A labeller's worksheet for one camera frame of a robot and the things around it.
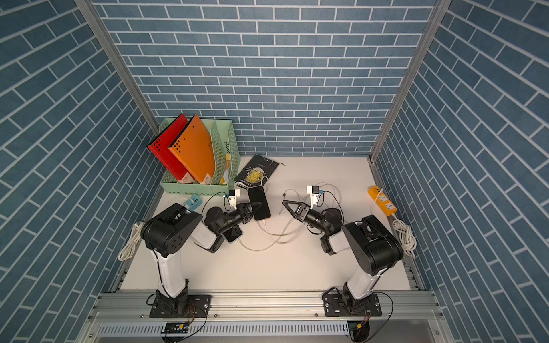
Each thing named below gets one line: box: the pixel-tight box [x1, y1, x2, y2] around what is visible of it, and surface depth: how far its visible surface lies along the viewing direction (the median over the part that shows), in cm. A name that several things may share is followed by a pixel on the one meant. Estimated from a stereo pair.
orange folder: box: [167, 114, 216, 185], surface depth 98 cm
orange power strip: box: [367, 185, 398, 217], surface depth 101 cm
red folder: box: [147, 113, 194, 183], surface depth 90 cm
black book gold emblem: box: [233, 154, 280, 190], surface depth 114 cm
